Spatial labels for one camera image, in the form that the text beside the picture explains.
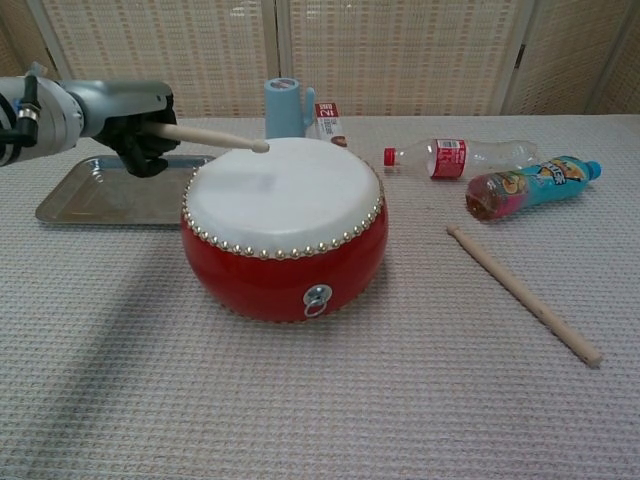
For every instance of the red and white carton box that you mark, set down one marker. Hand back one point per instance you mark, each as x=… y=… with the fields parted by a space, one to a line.
x=330 y=125

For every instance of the clear bottle with red label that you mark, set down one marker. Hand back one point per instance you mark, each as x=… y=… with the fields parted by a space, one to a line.
x=450 y=157

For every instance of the red drum with white skin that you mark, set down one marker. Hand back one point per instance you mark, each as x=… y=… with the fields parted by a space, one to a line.
x=280 y=210

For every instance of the wooden drumstick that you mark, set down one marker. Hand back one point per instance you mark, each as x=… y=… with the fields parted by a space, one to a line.
x=525 y=295
x=215 y=136

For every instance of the rectangular metal tray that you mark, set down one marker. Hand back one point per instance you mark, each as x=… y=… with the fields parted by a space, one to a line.
x=100 y=192

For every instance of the woven folding screen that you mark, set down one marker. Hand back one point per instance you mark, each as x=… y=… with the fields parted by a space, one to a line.
x=370 y=55

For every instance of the grey woven table cloth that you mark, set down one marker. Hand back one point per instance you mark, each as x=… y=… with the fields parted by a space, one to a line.
x=320 y=390

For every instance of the light blue plastic cup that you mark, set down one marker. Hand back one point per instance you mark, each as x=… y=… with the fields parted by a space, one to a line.
x=283 y=112

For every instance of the blue labelled drink bottle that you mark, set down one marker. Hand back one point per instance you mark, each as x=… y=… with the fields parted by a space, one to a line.
x=530 y=187

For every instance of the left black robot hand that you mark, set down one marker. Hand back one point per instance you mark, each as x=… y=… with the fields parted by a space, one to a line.
x=120 y=100

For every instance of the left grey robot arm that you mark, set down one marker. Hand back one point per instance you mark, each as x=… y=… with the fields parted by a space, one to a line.
x=40 y=117

